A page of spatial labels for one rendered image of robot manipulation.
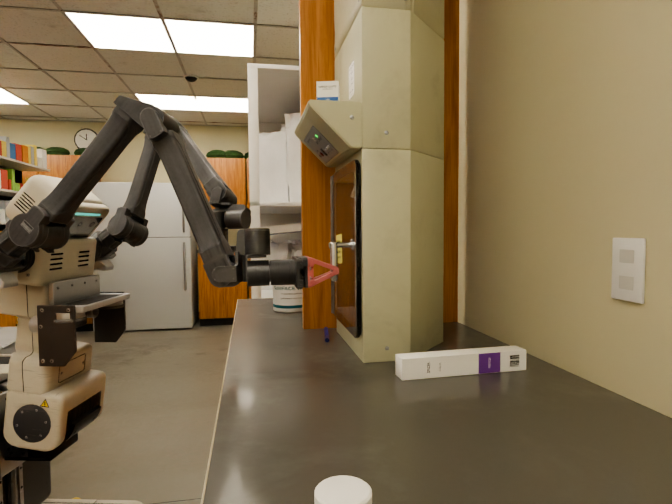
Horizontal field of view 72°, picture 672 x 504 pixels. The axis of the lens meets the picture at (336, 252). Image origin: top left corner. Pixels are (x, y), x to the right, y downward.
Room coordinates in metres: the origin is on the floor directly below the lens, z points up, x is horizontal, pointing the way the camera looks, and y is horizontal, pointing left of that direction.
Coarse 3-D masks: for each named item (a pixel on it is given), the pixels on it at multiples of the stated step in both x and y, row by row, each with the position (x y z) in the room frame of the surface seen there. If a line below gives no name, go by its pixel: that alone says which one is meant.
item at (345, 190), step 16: (336, 176) 1.24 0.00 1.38; (352, 176) 1.04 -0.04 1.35; (336, 192) 1.24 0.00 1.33; (352, 192) 1.04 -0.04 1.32; (336, 208) 1.24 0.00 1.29; (352, 208) 1.04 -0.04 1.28; (336, 224) 1.24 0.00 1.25; (352, 224) 1.04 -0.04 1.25; (352, 240) 1.04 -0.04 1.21; (352, 256) 1.05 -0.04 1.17; (352, 272) 1.05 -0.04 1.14; (336, 288) 1.25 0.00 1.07; (352, 288) 1.05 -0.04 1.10; (336, 304) 1.25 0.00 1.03; (352, 304) 1.05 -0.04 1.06; (352, 320) 1.05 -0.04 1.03
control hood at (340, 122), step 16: (304, 112) 1.06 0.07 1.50; (320, 112) 0.99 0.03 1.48; (336, 112) 0.99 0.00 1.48; (352, 112) 1.00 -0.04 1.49; (304, 128) 1.16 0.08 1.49; (320, 128) 1.06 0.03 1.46; (336, 128) 0.99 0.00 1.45; (352, 128) 1.00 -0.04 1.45; (304, 144) 1.30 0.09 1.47; (336, 144) 1.06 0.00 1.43; (352, 144) 1.00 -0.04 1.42; (320, 160) 1.30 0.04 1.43; (336, 160) 1.18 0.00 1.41
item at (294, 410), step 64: (256, 320) 1.49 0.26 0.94; (256, 384) 0.87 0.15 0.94; (320, 384) 0.87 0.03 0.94; (384, 384) 0.86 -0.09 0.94; (448, 384) 0.86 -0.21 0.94; (512, 384) 0.86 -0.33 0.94; (576, 384) 0.86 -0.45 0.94; (256, 448) 0.61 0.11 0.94; (320, 448) 0.61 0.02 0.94; (384, 448) 0.61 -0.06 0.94; (448, 448) 0.61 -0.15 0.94; (512, 448) 0.61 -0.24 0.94; (576, 448) 0.60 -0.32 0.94; (640, 448) 0.60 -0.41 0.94
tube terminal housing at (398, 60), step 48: (384, 48) 1.01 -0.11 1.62; (432, 48) 1.12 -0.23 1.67; (384, 96) 1.01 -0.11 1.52; (432, 96) 1.12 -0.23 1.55; (384, 144) 1.01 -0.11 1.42; (432, 144) 1.12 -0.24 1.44; (384, 192) 1.01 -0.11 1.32; (432, 192) 1.12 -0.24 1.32; (384, 240) 1.01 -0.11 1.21; (432, 240) 1.12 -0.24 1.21; (384, 288) 1.01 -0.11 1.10; (432, 288) 1.13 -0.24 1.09; (384, 336) 1.01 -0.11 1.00; (432, 336) 1.13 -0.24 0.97
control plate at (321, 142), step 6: (312, 126) 1.09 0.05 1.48; (312, 132) 1.13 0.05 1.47; (318, 132) 1.09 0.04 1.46; (306, 138) 1.22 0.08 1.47; (312, 138) 1.18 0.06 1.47; (318, 138) 1.13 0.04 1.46; (324, 138) 1.09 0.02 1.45; (312, 144) 1.22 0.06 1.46; (318, 144) 1.18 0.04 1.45; (324, 144) 1.13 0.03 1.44; (330, 144) 1.09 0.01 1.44; (318, 150) 1.22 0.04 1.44; (330, 150) 1.13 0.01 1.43; (336, 150) 1.09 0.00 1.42; (324, 156) 1.23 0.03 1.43; (330, 156) 1.18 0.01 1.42
